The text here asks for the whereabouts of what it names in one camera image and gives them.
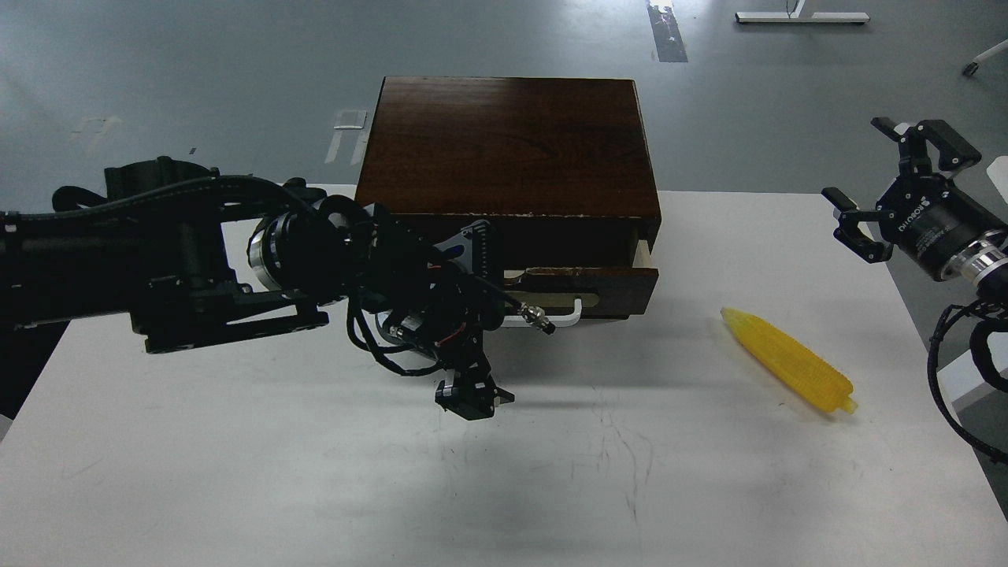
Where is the dark wooden drawer cabinet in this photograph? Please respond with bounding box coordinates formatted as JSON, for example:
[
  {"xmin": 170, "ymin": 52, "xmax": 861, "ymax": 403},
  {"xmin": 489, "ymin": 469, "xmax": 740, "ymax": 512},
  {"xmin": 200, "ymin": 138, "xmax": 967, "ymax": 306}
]
[{"xmin": 355, "ymin": 76, "xmax": 662, "ymax": 277}]

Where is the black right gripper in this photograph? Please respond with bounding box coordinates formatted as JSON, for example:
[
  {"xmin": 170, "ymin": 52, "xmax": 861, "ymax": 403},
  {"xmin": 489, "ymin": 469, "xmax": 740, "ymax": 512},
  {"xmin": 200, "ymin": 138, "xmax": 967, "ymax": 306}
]
[{"xmin": 821, "ymin": 117, "xmax": 1006, "ymax": 281}]

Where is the white table leg base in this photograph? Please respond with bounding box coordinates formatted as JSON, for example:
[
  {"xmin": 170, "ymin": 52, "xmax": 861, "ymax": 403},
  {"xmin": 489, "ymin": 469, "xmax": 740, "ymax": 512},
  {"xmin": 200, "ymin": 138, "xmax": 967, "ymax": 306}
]
[{"xmin": 735, "ymin": 1, "xmax": 871, "ymax": 25}]

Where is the yellow toy corn cob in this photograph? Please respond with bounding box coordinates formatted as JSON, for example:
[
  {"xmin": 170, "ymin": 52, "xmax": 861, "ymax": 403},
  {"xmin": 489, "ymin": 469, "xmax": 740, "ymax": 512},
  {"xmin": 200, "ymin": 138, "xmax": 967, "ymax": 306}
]
[{"xmin": 720, "ymin": 306, "xmax": 858, "ymax": 415}]

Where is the wooden drawer with white handle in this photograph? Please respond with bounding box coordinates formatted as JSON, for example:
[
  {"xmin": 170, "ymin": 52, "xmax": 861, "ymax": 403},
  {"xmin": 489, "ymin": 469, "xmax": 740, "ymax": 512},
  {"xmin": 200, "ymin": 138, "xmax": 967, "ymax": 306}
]
[{"xmin": 503, "ymin": 240, "xmax": 659, "ymax": 320}]

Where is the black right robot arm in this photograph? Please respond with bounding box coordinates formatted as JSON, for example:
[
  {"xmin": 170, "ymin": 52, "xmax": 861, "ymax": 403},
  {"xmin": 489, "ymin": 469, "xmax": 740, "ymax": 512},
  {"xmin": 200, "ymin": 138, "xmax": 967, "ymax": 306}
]
[{"xmin": 822, "ymin": 117, "xmax": 1006, "ymax": 391}]

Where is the white chair leg with caster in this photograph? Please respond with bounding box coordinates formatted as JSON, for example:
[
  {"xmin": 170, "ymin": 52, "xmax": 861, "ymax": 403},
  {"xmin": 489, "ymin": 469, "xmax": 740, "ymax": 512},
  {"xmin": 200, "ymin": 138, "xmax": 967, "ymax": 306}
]
[{"xmin": 962, "ymin": 39, "xmax": 1008, "ymax": 76}]

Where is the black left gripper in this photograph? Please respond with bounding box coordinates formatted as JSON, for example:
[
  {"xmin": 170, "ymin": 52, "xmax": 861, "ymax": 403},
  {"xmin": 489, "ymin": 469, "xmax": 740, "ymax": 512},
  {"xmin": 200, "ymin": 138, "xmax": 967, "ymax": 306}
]
[{"xmin": 343, "ymin": 203, "xmax": 515, "ymax": 421}]

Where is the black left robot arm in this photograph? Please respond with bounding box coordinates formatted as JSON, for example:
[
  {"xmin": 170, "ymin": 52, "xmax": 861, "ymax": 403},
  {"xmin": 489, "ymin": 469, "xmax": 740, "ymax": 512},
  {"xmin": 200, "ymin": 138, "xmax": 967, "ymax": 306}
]
[{"xmin": 2, "ymin": 157, "xmax": 522, "ymax": 421}]

